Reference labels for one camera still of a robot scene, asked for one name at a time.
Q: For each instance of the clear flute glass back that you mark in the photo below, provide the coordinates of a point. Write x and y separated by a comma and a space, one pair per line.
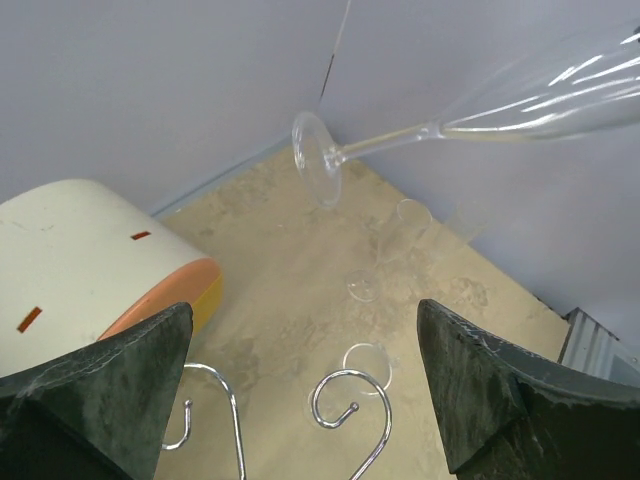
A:
407, 222

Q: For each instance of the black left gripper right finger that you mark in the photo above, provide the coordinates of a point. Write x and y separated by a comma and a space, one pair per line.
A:
504, 412

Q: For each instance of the clear flute glass front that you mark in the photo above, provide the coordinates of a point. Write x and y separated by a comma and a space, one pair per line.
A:
339, 393

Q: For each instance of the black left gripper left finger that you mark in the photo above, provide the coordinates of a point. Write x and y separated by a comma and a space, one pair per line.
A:
99, 412

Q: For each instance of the chrome wine glass rack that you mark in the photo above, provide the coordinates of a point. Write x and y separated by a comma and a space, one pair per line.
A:
314, 405

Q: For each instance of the white round drawer cabinet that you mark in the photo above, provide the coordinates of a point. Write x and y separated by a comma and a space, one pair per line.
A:
79, 264

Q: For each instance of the clear flute glass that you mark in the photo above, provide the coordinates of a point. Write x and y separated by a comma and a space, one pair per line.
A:
339, 393
407, 222
579, 85
467, 221

